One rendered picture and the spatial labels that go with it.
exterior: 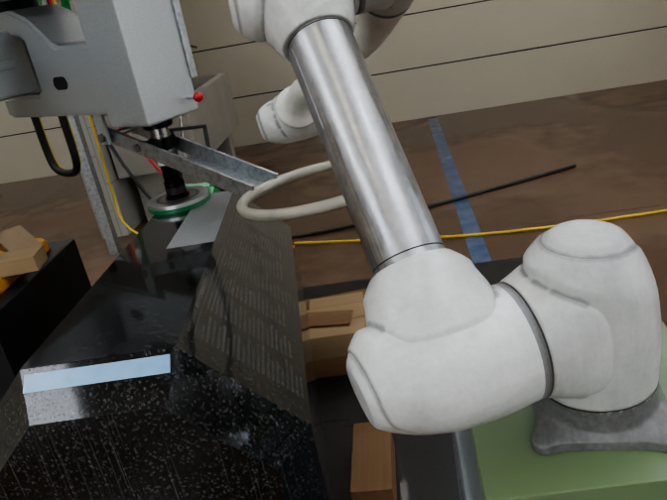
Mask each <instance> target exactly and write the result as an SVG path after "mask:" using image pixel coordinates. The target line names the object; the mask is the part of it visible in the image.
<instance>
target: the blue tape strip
mask: <svg viewBox="0 0 667 500"><path fill-rule="evenodd" d="M164 373H170V354H166V355H159V356H152V357H145V358H138V359H131V360H124V361H118V362H111V363H104V364H97V365H90V366H83V367H76V368H71V369H64V370H57V371H50V372H43V373H36V374H29V375H24V388H23V394H25V393H32V392H39V391H46V390H53V389H59V388H66V387H73V386H80V385H87V384H94V383H101V382H108V381H115V380H122V379H129V378H136V377H143V376H150V375H157V374H164Z"/></svg>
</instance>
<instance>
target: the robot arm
mask: <svg viewBox="0 0 667 500"><path fill-rule="evenodd" d="M413 1H414V0H228V5H229V9H230V14H231V19H232V23H233V26H234V28H235V29H236V31H238V32H239V33H240V34H241V35H242V36H243V37H244V38H247V39H249V40H251V41H254V42H266V41H267V42H268V44H269V45H270V46H271V47H272V48H273V49H275V50H276V52H277V53H278V54H279V55H280V56H281V57H282V58H283V59H285V60H286V61H288V62H289V63H291V64H292V67H293V69H294V72H295V74H296V77H297V79H296V80H295V81H294V82H293V84H292V85H291V86H289V87H287V88H285V89H284V90H283V91H282V92H281V93H280V94H279V95H278V96H276V97H275V98H274V99H273V100H271V101H269V102H267V103H266V104H264V105H263V106H262V107H261V108H260V109H259V110H258V113H257V115H256V120H257V124H258V127H259V130H260V133H261V135H262V137H263V139H264V140H267V141H268V142H270V143H275V144H287V143H293V142H297V141H301V140H305V139H309V138H312V137H315V136H318V135H319V136H320V138H321V141H322V143H323V144H324V146H325V149H326V152H327V154H328V157H329V159H330V162H331V165H332V167H333V171H334V174H335V176H336V179H337V182H338V184H339V187H340V189H341V192H342V195H343V197H344V200H345V202H346V205H347V208H348V210H349V213H350V215H351V218H352V221H353V223H354V226H355V228H356V231H357V233H358V236H359V239H360V241H361V244H362V246H363V249H364V252H365V254H366V257H367V259H368V262H369V265H370V267H371V270H372V272H373V275H374V277H372V279H371V280H370V282H369V284H368V287H367V289H366V292H365V295H364V298H363V307H364V312H365V321H366V327H364V328H362V329H360V330H358V331H357V332H356V333H355V334H354V336H353V338H352V340H351V342H350V344H349V347H348V350H347V354H348V355H347V359H346V371H347V375H348V378H349V381H350V384H351V386H352V388H353V391H354V393H355V395H356V398H357V400H358V402H359V404H360V406H361V408H362V410H363V412H364V414H365V415H366V416H367V418H368V419H369V421H370V422H371V424H372V425H373V426H374V427H375V428H376V429H378V430H381V431H385V432H389V433H394V434H401V435H412V436H424V435H438V434H450V433H456V432H460V431H464V430H468V429H471V428H474V427H478V426H481V425H484V424H487V423H490V422H493V421H495V420H498V419H500V418H503V417H506V416H508V415H510V414H513V413H515V412H517V411H519V410H521V409H523V408H525V407H527V406H529V405H531V404H533V403H534V414H535V430H534V433H533V435H532V447H533V449H534V450H535V451H536V452H537V453H539V454H542V455H551V454H555V453H559V452H564V451H596V450H654V451H660V452H665V453H667V403H666V400H665V397H664V394H663V392H662V389H661V386H660V383H659V366H660V359H661V344H662V327H661V310H660V301H659V294H658V289H657V285H656V281H655V278H654V275H653V272H652V269H651V267H650V265H649V263H648V261H647V258H646V256H645V255H644V253H643V251H642V249H641V248H640V247H639V246H638V245H636V244H635V243H634V241H633V240H632V239H631V238H630V236H629V235H628V234H627V233H626V232H625V231H624V230H623V229H622V228H620V227H619V226H617V225H614V224H612V223H609V222H606V221H601V220H593V219H577V220H570V221H566V222H562V223H559V224H557V225H555V226H553V227H552V228H550V229H549V230H547V231H545V232H543V233H542V234H540V235H539V236H538V237H537V238H536V239H535V240H534V241H533V242H532V243H531V245H530V246H529V247H528V248H527V250H526V251H525V253H524V255H523V264H521V265H520V266H518V267H517V268H516V269H514V270H513V271H512V272H511V273H510V274H508V275H507V276H506V277H505V278H504V279H502V280H501V281H500V282H499V283H498V284H494V285H490V283H489V282H488V280H487V279H486V278H485V277H484V276H483V275H482V274H481V273H480V272H479V270H478V269H477V268H476V267H475V266H474V264H473V263H472V261H471V260H470V259H469V258H467V257H466V256H464V255H462V254H460V253H458V252H455V251H453V250H451V249H447V248H446V247H445V245H444V243H443V241H442V238H441V236H440V234H439V231H438V229H437V227H436V224H435V222H434V220H433V217H432V215H431V213H430V210H429V208H428V206H427V203H426V202H425V200H424V197H423V195H422V193H421V190H420V188H419V186H418V183H417V181H416V179H415V176H414V174H413V172H412V169H411V167H410V165H409V162H408V160H407V158H406V155H405V153H404V151H403V148H402V146H401V144H400V142H399V139H398V137H397V135H396V132H395V130H394V128H393V125H392V123H391V121H390V118H389V116H388V114H387V111H386V109H385V107H384V104H383V102H382V100H381V97H380V95H379V93H378V90H377V88H376V86H375V83H374V81H373V79H372V76H371V74H370V72H369V69H368V67H367V65H366V62H365V59H366V58H368V57H369V56H370V55H371V54H372V53H374V52H375V51H376V50H377V49H378V48H379V47H380V46H381V45H382V44H383V43H384V41H385V40H386V39H387V38H388V36H389V35H390V34H391V32H392V31H393V29H394V28H395V26H396V25H397V23H398V22H399V21H400V19H401V18H402V17H403V15H404V14H405V13H406V12H407V11H408V9H409V8H410V6H411V4H412V2H413ZM358 14H359V18H358V21H357V23H356V24H355V15H358Z"/></svg>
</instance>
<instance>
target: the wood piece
mask: <svg viewBox="0 0 667 500"><path fill-rule="evenodd" d="M47 260H48V256H47V253H46V250H45V248H44V245H38V246H33V247H28V248H23V249H18V250H13V251H8V252H3V253H0V278H5V277H10V276H15V275H20V274H25V273H30V272H35V271H39V270H40V269H41V267H42V266H43V265H44V263H45V262H46V261H47Z"/></svg>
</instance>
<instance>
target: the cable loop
mask: <svg viewBox="0 0 667 500"><path fill-rule="evenodd" d="M58 117H59V120H60V123H61V126H62V129H63V132H64V135H65V138H66V141H67V146H68V149H69V153H70V156H71V160H72V169H71V170H66V169H64V168H62V167H61V166H60V165H59V164H58V162H57V160H56V158H55V156H54V154H53V151H52V149H51V146H50V143H49V141H48V138H47V135H46V132H45V129H44V127H43V124H42V121H41V118H40V117H31V119H32V122H33V125H34V128H35V131H36V133H37V136H38V139H39V142H40V144H41V147H42V150H43V152H44V155H45V157H46V160H47V162H48V164H49V166H50V167H51V169H52V170H53V171H54V172H55V173H56V174H58V175H60V176H63V177H75V176H77V175H78V174H79V172H80V167H81V161H80V156H79V152H78V148H77V145H76V142H75V139H74V136H73V133H72V131H71V128H70V125H69V122H68V119H67V116H58Z"/></svg>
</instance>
